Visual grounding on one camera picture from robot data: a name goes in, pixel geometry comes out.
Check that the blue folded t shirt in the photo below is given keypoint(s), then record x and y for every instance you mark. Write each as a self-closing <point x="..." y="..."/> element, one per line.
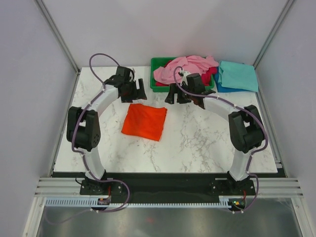
<point x="222" y="89"/>

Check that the teal folded t shirt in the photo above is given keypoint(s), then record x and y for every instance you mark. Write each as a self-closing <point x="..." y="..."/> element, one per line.
<point x="237" y="76"/>

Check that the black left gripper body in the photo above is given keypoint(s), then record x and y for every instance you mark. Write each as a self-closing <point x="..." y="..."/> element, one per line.
<point x="131" y="92"/>

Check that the white slotted cable duct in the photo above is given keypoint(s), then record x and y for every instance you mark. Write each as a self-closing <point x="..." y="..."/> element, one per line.
<point x="113" y="201"/>

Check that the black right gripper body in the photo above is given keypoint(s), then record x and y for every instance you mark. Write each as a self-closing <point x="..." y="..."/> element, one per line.
<point x="183" y="97"/>

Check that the left aluminium frame post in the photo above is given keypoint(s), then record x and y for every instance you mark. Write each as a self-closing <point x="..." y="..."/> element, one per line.
<point x="52" y="25"/>

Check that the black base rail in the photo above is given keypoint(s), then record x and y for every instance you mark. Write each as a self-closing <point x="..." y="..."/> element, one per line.
<point x="167" y="186"/>

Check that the orange t shirt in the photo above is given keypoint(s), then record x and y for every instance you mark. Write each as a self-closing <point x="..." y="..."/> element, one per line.
<point x="144" y="121"/>

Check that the aluminium frame post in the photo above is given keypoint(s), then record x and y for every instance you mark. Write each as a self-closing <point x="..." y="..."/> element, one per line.
<point x="274" y="30"/>
<point x="52" y="25"/>

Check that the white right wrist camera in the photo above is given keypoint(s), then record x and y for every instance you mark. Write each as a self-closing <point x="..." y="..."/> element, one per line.
<point x="183" y="75"/>

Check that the green plastic bin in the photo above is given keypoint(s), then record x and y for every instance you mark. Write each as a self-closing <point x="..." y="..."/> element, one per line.
<point x="154" y="65"/>

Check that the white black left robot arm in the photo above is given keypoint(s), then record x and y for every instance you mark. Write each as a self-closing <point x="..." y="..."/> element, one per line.
<point x="83" y="126"/>

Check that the right aluminium frame post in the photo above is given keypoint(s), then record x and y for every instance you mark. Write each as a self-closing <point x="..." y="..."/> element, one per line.
<point x="274" y="30"/>

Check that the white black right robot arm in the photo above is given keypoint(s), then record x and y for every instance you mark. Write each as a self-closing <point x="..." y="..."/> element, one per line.
<point x="247" y="133"/>

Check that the pink t shirt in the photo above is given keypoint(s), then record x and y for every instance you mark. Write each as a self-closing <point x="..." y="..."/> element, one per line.
<point x="192" y="64"/>

